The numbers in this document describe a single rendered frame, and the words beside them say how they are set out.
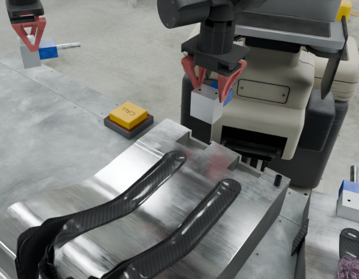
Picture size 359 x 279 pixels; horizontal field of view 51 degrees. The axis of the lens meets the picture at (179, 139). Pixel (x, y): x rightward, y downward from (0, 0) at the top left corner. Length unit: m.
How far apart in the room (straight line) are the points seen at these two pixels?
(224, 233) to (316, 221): 0.16
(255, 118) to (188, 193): 0.39
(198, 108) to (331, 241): 0.31
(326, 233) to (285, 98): 0.41
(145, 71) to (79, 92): 1.71
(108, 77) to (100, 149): 1.83
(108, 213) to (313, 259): 0.30
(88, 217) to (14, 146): 0.36
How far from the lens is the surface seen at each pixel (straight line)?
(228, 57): 0.63
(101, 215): 0.56
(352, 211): 0.66
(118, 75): 2.64
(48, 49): 0.90
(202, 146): 0.71
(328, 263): 0.58
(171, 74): 2.65
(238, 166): 0.68
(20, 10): 0.83
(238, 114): 0.94
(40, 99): 0.99
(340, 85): 1.23
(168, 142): 0.68
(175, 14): 0.56
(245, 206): 0.59
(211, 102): 0.68
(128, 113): 0.84
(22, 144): 0.86
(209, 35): 0.63
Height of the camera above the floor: 1.33
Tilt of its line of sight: 40 degrees down
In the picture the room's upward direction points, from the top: 2 degrees clockwise
